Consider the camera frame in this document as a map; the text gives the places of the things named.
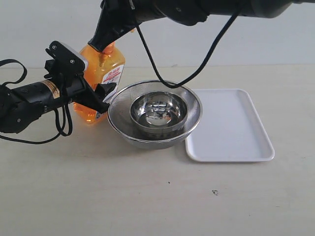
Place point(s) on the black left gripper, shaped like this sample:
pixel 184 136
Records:
pixel 76 89

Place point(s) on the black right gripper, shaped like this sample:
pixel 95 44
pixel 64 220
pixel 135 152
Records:
pixel 118 17

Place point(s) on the orange pump soap bottle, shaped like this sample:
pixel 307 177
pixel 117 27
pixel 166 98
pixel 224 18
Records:
pixel 103 68

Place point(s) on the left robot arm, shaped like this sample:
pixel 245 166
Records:
pixel 21 106

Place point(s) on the large steel mesh colander bowl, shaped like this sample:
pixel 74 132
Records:
pixel 119 115

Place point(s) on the small stainless steel bowl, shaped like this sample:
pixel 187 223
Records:
pixel 159 111

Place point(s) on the white plastic tray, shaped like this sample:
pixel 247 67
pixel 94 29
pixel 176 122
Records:
pixel 230 129

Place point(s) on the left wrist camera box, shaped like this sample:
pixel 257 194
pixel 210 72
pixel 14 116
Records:
pixel 65 60

